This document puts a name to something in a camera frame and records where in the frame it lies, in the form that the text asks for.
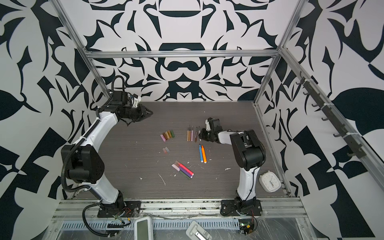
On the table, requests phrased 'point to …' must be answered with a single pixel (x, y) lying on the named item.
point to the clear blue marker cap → (167, 150)
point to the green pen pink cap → (176, 167)
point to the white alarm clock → (270, 181)
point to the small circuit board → (246, 226)
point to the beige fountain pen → (187, 135)
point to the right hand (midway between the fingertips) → (199, 133)
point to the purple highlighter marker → (185, 172)
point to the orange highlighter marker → (204, 154)
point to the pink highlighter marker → (178, 163)
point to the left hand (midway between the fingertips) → (151, 110)
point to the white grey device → (195, 231)
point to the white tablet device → (143, 228)
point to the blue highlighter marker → (201, 153)
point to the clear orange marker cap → (164, 150)
